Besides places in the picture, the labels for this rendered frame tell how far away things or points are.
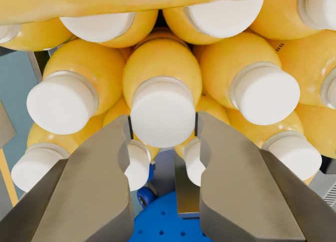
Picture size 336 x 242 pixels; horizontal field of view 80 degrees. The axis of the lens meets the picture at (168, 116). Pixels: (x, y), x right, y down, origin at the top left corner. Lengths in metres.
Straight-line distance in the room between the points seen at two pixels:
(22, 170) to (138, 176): 0.09
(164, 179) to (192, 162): 0.25
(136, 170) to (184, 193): 0.14
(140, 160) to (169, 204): 0.21
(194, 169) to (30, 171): 0.13
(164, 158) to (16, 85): 1.31
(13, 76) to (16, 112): 0.25
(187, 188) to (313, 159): 0.17
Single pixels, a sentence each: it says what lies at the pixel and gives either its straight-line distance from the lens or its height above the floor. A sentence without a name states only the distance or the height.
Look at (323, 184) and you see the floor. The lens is 2.32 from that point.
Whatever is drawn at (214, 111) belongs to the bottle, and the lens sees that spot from 0.20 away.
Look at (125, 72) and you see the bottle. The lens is 0.16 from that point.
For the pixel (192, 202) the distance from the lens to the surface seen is 0.29.
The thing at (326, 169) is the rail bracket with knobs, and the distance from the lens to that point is 0.38.
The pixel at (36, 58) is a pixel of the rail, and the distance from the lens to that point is 0.28.
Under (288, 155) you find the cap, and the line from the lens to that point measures 0.19.
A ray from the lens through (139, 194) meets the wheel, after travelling 0.39.
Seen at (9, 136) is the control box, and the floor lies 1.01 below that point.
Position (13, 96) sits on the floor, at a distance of 1.62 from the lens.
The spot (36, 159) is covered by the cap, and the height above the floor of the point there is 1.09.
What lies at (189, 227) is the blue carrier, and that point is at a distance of 0.34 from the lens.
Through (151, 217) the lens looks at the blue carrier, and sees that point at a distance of 0.35.
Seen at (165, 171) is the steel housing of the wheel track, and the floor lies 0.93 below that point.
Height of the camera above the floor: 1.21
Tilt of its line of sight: 61 degrees down
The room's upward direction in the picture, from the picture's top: 176 degrees clockwise
